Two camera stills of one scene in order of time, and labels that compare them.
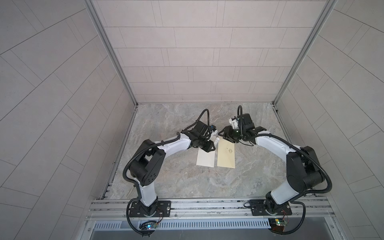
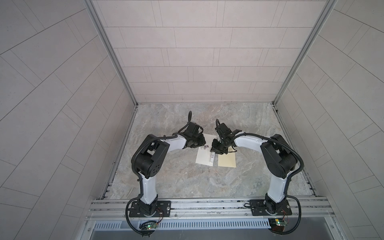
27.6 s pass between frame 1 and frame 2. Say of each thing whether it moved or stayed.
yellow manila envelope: stayed
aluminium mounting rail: stayed
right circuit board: stayed
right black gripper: moved
